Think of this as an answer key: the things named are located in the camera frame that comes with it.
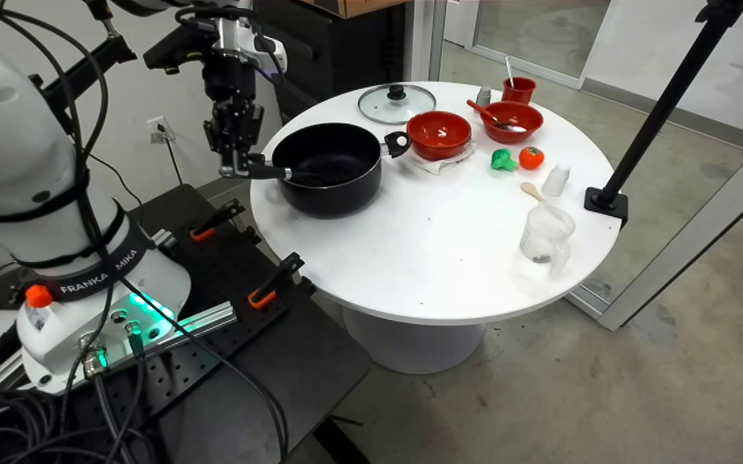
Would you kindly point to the white wall outlet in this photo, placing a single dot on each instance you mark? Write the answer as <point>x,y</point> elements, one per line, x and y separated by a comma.
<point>157,129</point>

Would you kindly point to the black perforated breadboard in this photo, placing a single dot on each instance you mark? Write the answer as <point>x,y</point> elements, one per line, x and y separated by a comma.
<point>218,267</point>

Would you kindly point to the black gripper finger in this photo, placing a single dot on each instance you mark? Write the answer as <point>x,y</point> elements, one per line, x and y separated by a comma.
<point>248,146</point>
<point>228,150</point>

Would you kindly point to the white cloth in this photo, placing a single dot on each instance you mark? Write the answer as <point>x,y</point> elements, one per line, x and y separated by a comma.
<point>458,166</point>

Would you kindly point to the orange round button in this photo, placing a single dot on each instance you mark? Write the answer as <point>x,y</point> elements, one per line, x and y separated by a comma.
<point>40,294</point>

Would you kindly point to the aluminium profile rail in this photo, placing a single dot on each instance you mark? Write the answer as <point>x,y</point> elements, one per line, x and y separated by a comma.
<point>164,239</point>
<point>200,322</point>

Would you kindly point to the small white plastic bottle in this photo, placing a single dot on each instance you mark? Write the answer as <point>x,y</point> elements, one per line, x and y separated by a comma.
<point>555,182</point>

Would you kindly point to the black cabinet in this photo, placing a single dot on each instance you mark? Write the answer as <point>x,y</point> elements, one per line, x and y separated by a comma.
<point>337,52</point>

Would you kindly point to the black clamp orange tip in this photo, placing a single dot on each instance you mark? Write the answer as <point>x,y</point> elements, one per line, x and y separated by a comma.
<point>215,222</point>
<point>275,282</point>

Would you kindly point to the small grey shaker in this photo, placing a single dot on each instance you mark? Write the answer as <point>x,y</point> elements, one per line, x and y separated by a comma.
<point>484,95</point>

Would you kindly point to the red cup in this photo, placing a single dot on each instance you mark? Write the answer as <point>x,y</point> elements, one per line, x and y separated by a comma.
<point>520,92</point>

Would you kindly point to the clear plastic measuring cup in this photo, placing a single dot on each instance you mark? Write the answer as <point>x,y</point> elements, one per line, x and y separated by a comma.
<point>544,233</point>

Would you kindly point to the red plastic bowl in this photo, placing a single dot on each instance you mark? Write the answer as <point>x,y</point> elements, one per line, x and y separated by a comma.
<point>516,119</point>
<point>438,134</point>

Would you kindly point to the red plastic spoon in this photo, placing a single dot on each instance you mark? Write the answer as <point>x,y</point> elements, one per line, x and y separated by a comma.
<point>485,114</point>

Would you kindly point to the glass pot lid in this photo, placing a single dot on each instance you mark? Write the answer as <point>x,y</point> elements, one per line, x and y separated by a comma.
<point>398,103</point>

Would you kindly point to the green toy vegetable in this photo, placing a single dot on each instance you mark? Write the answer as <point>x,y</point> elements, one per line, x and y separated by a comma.
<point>504,160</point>

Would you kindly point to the white table pedestal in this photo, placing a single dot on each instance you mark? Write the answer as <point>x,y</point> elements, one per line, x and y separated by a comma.
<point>414,344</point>

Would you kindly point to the aluminium partition frame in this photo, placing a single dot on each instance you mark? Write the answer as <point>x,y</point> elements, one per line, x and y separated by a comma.
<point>696,233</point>

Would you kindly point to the white straw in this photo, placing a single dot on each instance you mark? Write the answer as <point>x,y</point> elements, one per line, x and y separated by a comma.
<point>509,67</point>

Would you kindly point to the small wooden spoon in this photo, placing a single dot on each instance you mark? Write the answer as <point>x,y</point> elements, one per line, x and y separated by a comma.
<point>533,192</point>

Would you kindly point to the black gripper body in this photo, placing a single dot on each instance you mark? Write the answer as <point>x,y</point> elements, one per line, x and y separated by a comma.
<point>232,101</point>

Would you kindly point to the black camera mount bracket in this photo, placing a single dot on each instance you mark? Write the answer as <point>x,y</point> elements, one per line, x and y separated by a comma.
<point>89,72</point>

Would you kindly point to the orange toy tomato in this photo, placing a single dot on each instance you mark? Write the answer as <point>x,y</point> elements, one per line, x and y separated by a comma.
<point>533,157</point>

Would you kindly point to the black cooking pot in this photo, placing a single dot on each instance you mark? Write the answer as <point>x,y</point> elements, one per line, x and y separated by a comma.
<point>337,193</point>

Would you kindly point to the black tripod pole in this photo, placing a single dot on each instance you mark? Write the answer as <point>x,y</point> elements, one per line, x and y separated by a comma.
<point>664,103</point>

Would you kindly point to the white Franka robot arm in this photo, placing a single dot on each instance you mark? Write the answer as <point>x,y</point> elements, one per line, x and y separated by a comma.
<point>1,129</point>

